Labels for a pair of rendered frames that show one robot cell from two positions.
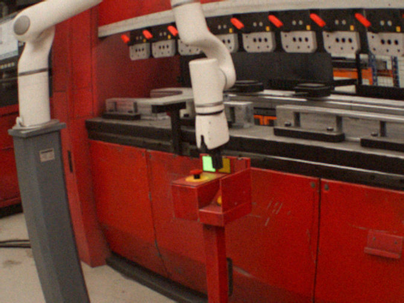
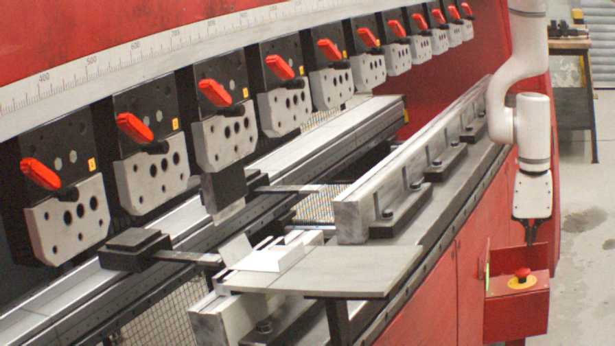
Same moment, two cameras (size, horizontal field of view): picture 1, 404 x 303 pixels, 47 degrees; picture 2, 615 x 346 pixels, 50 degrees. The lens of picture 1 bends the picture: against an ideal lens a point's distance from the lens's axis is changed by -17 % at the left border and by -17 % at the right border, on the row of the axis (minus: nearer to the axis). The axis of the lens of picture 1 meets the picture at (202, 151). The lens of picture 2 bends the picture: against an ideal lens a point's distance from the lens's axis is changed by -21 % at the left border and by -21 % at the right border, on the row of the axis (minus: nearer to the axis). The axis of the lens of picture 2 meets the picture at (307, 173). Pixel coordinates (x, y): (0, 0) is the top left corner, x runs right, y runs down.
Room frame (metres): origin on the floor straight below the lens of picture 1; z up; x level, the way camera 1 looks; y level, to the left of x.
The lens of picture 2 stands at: (2.63, 1.15, 1.44)
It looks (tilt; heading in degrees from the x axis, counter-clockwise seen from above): 14 degrees down; 247
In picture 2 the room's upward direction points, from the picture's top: 9 degrees counter-clockwise
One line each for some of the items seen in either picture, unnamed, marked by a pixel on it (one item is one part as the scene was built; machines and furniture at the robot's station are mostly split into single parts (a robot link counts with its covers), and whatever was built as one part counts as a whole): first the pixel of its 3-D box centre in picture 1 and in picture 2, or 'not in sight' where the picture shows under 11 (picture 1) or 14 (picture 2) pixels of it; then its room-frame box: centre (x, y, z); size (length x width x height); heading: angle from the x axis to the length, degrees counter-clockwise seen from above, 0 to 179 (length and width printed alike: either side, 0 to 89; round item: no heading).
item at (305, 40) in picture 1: (302, 30); (353, 51); (1.82, -0.39, 1.26); 0.15 x 0.09 x 0.17; 39
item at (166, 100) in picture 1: (176, 98); (324, 270); (2.17, 0.09, 1.00); 0.26 x 0.18 x 0.01; 129
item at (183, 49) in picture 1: (196, 36); (204, 109); (2.28, -0.01, 1.26); 0.15 x 0.09 x 0.17; 39
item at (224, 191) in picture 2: (202, 64); (224, 187); (2.26, -0.03, 1.13); 0.10 x 0.02 x 0.10; 39
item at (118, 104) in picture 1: (134, 107); not in sight; (2.69, 0.32, 0.92); 0.50 x 0.06 x 0.10; 39
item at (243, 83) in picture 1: (234, 88); (163, 250); (2.36, -0.16, 1.01); 0.26 x 0.12 x 0.05; 129
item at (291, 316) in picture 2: (202, 122); (293, 314); (2.19, -0.01, 0.89); 0.30 x 0.05 x 0.03; 39
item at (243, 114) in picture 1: (214, 112); (263, 293); (2.22, -0.06, 0.92); 0.39 x 0.06 x 0.10; 39
